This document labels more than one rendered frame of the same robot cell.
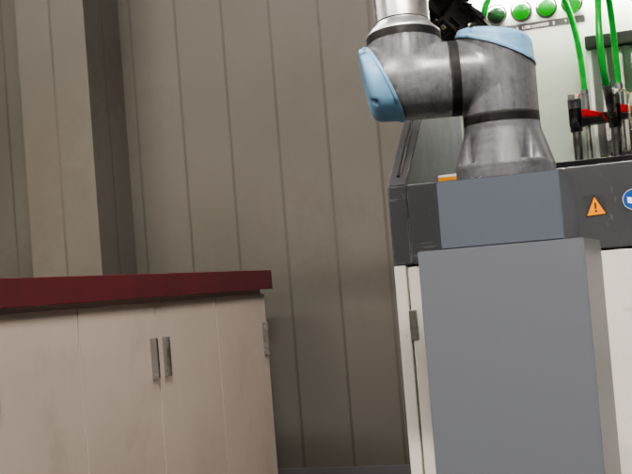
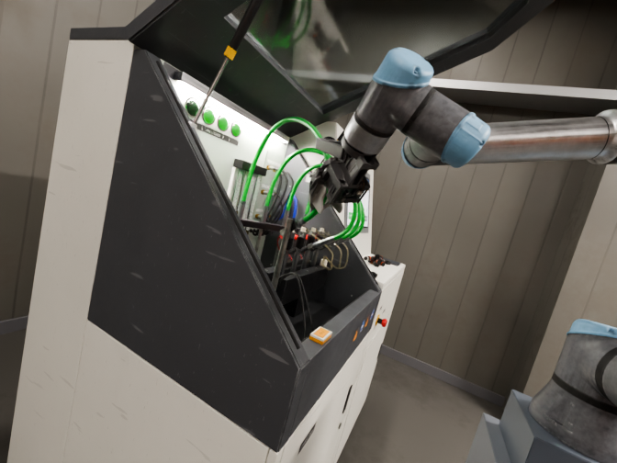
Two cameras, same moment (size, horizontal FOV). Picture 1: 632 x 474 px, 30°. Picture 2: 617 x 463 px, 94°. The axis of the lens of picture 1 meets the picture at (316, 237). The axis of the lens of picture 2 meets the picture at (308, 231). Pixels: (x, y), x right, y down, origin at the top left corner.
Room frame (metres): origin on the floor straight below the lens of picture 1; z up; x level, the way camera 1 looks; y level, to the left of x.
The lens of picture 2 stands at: (2.37, 0.30, 1.22)
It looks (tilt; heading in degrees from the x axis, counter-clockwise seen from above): 6 degrees down; 274
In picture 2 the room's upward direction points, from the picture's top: 14 degrees clockwise
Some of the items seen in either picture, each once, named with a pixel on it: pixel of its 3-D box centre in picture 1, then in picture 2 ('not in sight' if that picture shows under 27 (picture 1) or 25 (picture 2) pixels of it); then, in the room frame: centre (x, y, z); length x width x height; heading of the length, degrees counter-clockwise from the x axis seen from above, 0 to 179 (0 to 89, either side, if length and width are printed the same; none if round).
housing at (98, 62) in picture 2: not in sight; (228, 276); (2.80, -1.06, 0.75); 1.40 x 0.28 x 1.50; 70
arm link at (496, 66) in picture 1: (492, 72); (606, 358); (1.80, -0.29, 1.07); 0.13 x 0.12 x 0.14; 88
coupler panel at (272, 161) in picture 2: not in sight; (270, 192); (2.65, -0.88, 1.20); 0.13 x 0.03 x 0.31; 70
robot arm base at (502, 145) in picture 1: (503, 148); (582, 410); (1.80, -0.30, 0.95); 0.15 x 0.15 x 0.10
